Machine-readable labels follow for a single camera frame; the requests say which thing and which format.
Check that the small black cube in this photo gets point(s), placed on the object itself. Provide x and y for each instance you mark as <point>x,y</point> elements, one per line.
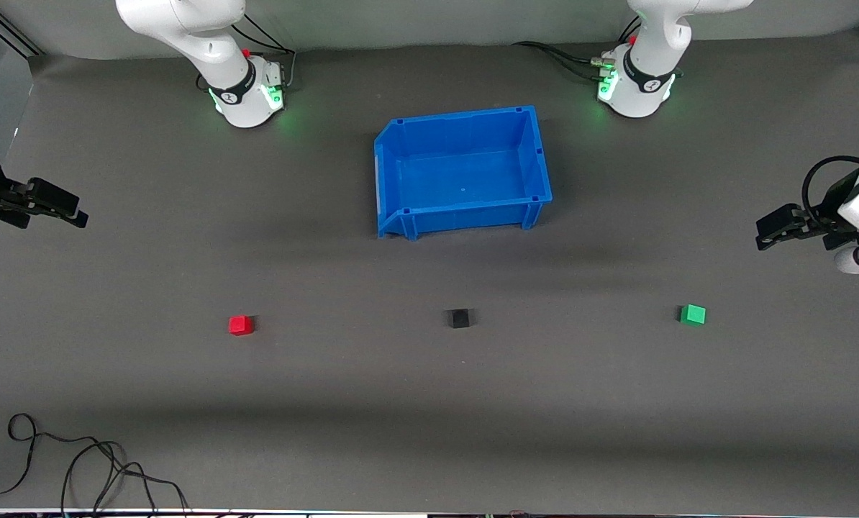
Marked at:
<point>458,318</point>

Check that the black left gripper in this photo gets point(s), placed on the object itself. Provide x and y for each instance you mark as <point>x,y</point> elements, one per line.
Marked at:
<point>820,220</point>

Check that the blue plastic storage bin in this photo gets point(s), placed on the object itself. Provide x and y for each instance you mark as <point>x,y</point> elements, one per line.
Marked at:
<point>465,180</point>

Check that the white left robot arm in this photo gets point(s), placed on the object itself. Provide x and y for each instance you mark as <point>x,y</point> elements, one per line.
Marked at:
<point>645,65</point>

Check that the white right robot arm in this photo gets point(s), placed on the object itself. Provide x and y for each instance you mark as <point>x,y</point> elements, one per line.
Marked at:
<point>214,50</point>

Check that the black rail strip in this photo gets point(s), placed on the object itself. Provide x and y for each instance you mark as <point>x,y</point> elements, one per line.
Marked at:
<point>16,34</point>

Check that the small green cube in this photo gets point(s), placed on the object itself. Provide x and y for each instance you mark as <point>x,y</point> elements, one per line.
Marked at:
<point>693,314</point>

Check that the dark grey table cover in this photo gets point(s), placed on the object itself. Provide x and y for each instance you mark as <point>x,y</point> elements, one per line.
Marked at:
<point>429,388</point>

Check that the small red cube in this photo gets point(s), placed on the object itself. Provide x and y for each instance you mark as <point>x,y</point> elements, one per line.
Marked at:
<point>240,325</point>

